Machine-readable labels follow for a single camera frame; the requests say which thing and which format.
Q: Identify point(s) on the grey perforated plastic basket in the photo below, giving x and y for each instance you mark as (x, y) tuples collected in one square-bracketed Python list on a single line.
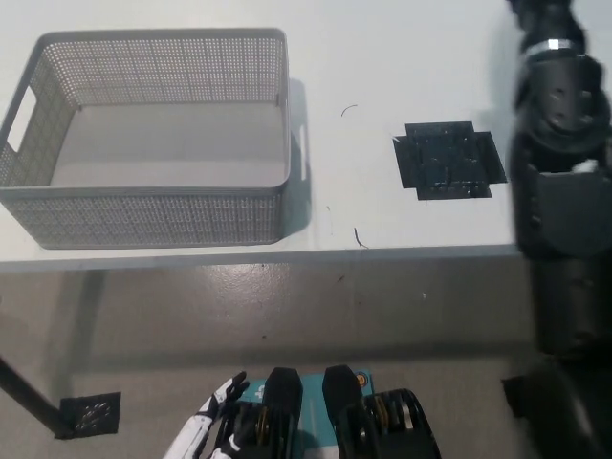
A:
[(143, 217)]

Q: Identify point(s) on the black tape patch on table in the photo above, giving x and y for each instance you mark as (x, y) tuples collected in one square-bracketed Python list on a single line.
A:
[(447, 162)]

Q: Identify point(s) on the dark fibre strand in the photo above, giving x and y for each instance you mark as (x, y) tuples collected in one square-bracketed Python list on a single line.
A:
[(348, 109), (359, 239)]

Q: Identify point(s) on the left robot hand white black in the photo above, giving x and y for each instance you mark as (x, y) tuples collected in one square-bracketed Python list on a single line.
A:
[(196, 425)]

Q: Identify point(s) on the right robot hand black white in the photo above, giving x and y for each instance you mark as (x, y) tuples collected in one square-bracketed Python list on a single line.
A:
[(550, 21)]

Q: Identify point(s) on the black robot legs with teal base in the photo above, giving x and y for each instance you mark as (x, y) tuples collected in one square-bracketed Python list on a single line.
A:
[(334, 421)]

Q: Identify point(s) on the black table leg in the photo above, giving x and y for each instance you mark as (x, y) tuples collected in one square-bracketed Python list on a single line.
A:
[(31, 399)]

